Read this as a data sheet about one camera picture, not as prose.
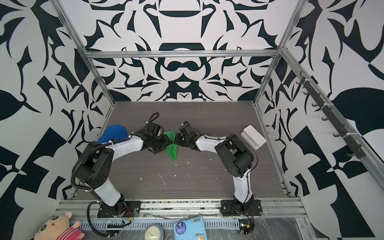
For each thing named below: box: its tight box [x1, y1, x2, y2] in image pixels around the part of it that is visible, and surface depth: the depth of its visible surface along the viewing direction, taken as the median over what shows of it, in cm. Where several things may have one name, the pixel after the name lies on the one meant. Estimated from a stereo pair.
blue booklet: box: [173, 216, 208, 240], surface depth 66 cm
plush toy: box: [34, 212, 85, 240], surface depth 65 cm
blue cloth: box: [97, 124, 128, 143], surface depth 105 cm
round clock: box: [144, 223, 164, 240], surface depth 66 cm
